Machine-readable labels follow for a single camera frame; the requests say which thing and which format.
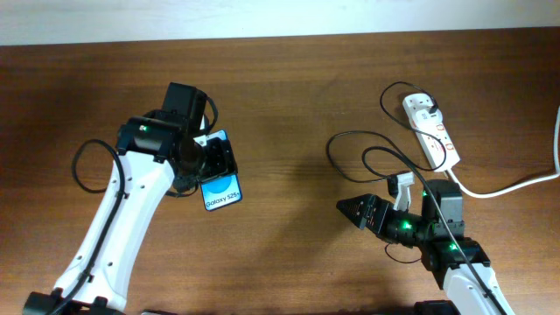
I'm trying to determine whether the white power strip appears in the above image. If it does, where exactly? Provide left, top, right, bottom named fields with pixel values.
left=402, top=93, right=460, bottom=172

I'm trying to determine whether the white power strip cord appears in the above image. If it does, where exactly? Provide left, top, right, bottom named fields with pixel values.
left=444, top=104, right=560, bottom=200

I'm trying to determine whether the white charger plug adapter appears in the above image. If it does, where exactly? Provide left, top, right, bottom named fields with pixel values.
left=414, top=108, right=443, bottom=130

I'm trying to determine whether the black charger cable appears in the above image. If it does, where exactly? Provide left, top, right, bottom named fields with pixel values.
left=325, top=80, right=448, bottom=185

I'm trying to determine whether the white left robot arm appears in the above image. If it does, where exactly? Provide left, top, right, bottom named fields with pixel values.
left=23, top=82, right=242, bottom=314

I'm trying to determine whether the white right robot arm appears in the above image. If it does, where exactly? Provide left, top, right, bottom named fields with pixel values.
left=336, top=177, right=514, bottom=314

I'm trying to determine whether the blue Samsung Galaxy smartphone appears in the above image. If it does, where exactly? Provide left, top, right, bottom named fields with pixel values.
left=199, top=129, right=243, bottom=213

